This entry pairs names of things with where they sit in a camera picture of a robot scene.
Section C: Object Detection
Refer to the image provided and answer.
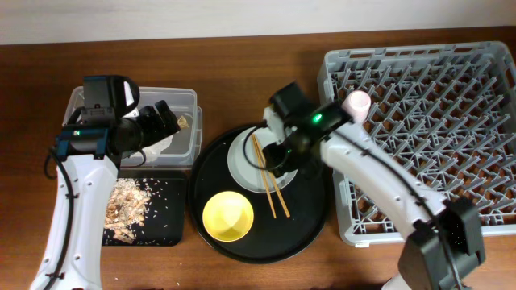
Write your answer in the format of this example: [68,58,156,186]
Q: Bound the food scraps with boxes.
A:
[103,178,169,246]

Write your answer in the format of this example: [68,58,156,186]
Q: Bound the wooden chopstick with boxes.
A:
[251,134,277,219]
[256,137,290,218]

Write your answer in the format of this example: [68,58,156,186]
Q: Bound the white round plate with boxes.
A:
[227,126,298,194]

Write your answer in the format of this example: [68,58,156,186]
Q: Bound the black rectangular tray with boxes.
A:
[118,169,187,247]

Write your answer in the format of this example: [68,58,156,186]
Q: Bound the round black serving tray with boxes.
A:
[187,124,331,263]

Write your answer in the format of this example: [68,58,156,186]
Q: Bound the grey dishwasher rack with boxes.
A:
[317,42,515,237]

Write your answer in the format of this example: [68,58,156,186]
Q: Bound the yellow bowl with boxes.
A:
[202,191,254,242]

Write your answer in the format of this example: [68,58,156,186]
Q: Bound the clear plastic waste bin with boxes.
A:
[51,86,199,169]

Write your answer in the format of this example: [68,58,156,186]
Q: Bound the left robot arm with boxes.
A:
[31,75,180,289]

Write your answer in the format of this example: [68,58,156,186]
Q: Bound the pink cup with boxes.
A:
[342,90,372,124]

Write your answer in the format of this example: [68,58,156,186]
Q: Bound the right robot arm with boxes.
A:
[264,103,485,289]

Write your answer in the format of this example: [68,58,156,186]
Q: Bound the white tissue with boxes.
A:
[143,135,173,155]

